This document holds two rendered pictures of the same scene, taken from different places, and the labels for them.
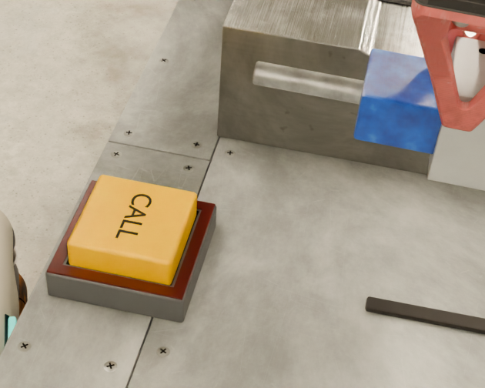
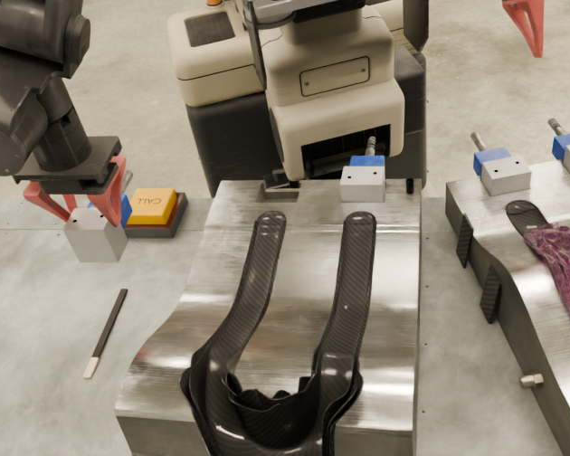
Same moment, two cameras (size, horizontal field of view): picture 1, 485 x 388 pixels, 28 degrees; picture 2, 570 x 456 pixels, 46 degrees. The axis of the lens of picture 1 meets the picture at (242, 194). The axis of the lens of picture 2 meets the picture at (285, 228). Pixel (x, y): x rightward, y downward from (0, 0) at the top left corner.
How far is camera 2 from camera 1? 97 cm
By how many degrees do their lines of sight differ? 68
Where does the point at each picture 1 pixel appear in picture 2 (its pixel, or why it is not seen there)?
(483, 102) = (62, 213)
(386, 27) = (228, 233)
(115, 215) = (149, 195)
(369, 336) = (108, 292)
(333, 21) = (228, 213)
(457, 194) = not seen: hidden behind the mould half
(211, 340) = not seen: hidden behind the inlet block
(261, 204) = (187, 251)
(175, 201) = (156, 210)
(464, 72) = (87, 211)
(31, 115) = not seen: outside the picture
